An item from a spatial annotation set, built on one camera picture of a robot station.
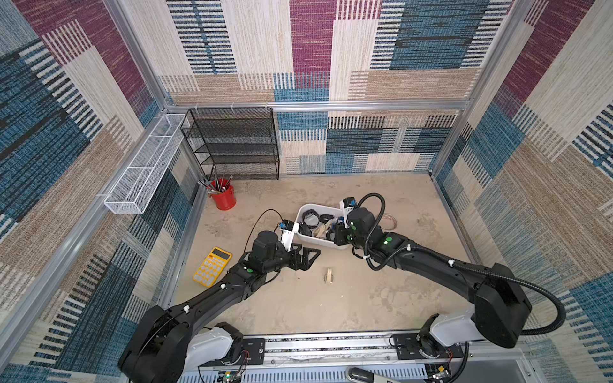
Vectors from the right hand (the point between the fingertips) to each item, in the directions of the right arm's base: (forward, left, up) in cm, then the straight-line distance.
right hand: (337, 229), depth 84 cm
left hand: (-8, +9, 0) cm, 12 cm away
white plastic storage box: (+4, +2, -13) cm, 14 cm away
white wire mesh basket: (+1, +60, +20) cm, 64 cm away
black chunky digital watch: (+5, +12, -8) cm, 15 cm away
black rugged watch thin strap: (+14, +9, -14) cm, 22 cm away
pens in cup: (+25, +49, -5) cm, 55 cm away
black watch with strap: (+12, +3, -10) cm, 16 cm away
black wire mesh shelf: (+44, +40, +6) cm, 60 cm away
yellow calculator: (-8, +46, -12) cm, 48 cm away
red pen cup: (+23, +47, -11) cm, 54 cm away
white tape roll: (+12, -23, -14) cm, 30 cm away
